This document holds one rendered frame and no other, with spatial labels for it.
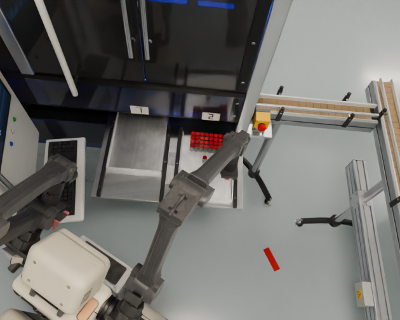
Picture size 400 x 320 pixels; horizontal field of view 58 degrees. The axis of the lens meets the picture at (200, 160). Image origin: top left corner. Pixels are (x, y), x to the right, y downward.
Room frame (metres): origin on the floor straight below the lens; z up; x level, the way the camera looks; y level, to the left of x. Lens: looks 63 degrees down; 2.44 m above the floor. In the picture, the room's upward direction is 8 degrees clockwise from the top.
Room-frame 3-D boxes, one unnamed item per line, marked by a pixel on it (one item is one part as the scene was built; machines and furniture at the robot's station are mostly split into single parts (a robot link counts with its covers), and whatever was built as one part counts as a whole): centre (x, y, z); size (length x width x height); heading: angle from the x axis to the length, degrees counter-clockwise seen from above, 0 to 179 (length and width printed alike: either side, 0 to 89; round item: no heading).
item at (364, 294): (0.36, -0.96, 0.50); 0.12 x 0.05 x 0.09; 4
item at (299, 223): (0.89, -0.98, 0.07); 0.50 x 0.08 x 0.14; 94
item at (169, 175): (0.73, 0.13, 0.91); 0.14 x 0.03 x 0.06; 3
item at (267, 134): (1.07, -0.28, 0.87); 0.14 x 0.13 x 0.02; 4
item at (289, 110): (1.18, -0.55, 0.92); 0.69 x 0.16 x 0.16; 94
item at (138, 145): (0.86, 0.31, 0.90); 0.34 x 0.26 x 0.04; 4
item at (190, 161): (0.78, -0.04, 0.90); 0.34 x 0.26 x 0.04; 3
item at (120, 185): (0.81, 0.14, 0.87); 0.70 x 0.48 x 0.02; 94
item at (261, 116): (1.02, -0.27, 0.99); 0.08 x 0.07 x 0.07; 4
